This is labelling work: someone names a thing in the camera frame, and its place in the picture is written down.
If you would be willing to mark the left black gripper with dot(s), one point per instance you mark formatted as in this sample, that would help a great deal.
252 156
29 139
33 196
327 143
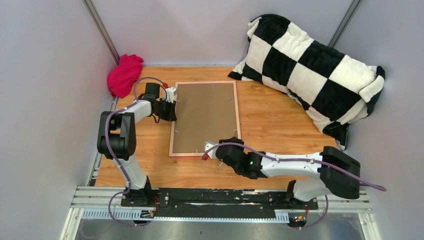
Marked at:
170 115

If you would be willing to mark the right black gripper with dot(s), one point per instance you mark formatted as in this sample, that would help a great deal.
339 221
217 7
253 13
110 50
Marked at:
233 140

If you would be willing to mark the pink picture frame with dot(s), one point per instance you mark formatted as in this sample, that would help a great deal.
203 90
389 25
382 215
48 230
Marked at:
205 111

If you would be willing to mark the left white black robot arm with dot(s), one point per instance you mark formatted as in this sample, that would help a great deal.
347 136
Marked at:
117 138

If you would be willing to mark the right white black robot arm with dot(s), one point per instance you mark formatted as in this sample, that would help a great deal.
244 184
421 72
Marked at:
330 171

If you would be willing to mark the magenta cloth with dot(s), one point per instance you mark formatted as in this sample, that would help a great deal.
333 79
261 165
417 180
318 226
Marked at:
122 78

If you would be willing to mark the black white checkered pillow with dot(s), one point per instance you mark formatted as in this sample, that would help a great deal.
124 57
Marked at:
334 89

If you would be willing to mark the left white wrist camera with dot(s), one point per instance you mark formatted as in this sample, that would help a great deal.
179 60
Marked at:
170 94

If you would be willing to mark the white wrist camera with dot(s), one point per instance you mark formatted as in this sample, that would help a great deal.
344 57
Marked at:
210 149
170 94

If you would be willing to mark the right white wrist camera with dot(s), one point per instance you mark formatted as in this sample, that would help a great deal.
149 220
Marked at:
210 149

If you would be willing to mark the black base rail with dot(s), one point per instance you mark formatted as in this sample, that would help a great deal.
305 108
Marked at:
218 204

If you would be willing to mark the left aluminium corner post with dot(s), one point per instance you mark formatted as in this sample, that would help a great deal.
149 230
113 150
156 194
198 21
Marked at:
96 18

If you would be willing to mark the aluminium corner post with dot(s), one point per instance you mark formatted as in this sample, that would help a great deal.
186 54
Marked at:
345 21
96 18

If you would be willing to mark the right aluminium corner post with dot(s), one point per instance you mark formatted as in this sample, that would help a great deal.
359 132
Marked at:
345 21

